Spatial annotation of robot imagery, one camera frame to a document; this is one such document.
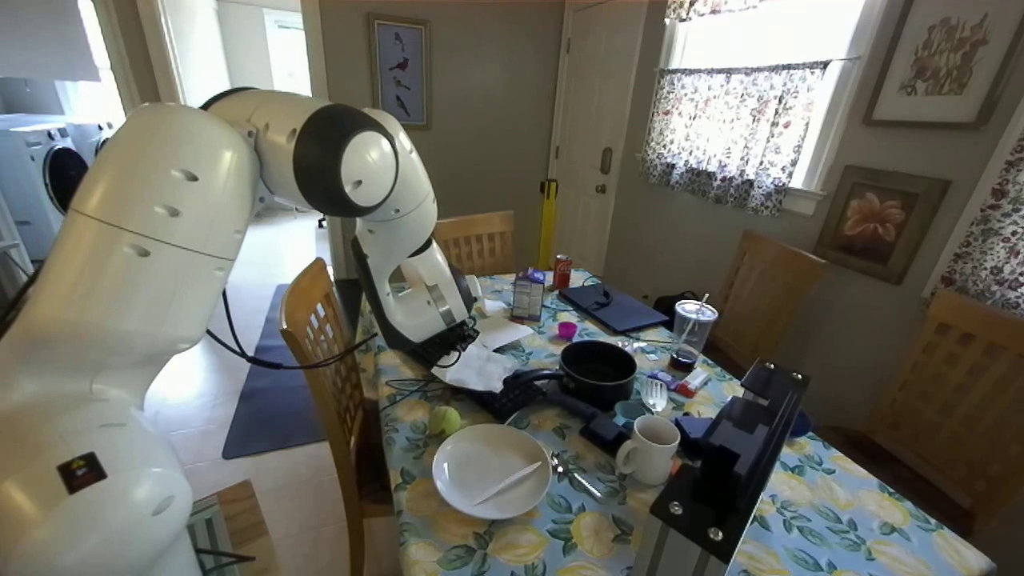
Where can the wooden chair right near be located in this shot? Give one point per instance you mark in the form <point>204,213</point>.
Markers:
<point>952,420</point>

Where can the framed flower picture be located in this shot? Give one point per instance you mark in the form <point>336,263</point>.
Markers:
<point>878,223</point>

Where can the red can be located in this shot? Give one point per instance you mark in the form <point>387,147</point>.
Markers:
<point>561,270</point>

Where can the floral window curtain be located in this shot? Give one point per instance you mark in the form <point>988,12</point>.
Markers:
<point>733,137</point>

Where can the clear drinking glass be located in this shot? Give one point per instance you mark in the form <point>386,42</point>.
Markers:
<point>655,395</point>

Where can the framed coral picture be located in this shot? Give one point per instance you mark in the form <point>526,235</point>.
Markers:
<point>946,63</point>

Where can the wooden chair behind table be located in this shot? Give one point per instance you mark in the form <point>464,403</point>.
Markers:
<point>479,243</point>

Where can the framed bird picture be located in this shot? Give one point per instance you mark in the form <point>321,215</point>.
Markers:
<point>400,67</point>

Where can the lemon print tablecloth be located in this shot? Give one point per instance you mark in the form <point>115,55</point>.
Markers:
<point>817,517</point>

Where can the black frying pan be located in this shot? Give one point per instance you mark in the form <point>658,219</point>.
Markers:
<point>594,373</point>

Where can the white washing machine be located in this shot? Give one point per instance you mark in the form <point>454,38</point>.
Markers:
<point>43,161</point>

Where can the silver cutlery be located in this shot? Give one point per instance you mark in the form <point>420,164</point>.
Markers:
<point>576,478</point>

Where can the blue floor mat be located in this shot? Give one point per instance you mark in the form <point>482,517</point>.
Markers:
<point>272,409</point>

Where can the white paper towel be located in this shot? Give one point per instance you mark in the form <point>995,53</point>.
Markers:
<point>475,370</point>

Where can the wooden chair right far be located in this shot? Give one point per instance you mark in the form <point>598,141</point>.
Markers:
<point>760,298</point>

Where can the small white container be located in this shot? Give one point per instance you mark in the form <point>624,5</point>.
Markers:
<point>526,297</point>

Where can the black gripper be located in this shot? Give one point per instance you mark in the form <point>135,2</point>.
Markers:
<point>431,351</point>

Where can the white ceramic mug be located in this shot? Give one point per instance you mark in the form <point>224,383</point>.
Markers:
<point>649,452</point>

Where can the white round plate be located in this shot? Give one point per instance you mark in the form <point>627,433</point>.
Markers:
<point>490,470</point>

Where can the white door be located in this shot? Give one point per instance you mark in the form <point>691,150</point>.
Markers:
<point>594,110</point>

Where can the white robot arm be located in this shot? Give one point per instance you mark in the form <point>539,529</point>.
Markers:
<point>147,240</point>

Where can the clear plastic cup with lid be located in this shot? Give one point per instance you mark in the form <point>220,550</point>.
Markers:
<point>697,322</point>

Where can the yellow pole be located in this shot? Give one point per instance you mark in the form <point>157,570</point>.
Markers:
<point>550,223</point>

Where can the dark blue folder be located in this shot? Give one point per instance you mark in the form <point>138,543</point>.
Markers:
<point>611,307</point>

